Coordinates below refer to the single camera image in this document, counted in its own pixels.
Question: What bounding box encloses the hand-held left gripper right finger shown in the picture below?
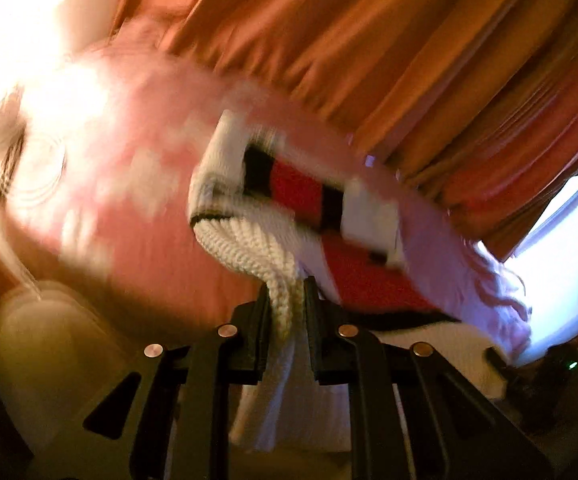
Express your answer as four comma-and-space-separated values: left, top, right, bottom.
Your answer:
304, 276, 554, 480

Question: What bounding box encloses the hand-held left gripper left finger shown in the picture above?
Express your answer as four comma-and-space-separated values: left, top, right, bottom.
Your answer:
83, 275, 272, 480

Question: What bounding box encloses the white red black knit sweater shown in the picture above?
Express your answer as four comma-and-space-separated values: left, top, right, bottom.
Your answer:
188, 109, 512, 453

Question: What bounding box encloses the bright window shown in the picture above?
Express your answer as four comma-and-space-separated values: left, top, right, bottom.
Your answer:
478, 166, 578, 366

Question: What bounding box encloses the pink bed blanket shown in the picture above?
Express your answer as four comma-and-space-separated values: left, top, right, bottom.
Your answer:
0, 15, 534, 363

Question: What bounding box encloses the beige cushion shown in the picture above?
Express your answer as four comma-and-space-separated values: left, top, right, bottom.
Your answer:
0, 280, 137, 456

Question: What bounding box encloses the orange curtain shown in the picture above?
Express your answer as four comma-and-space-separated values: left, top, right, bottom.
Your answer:
111, 0, 578, 263

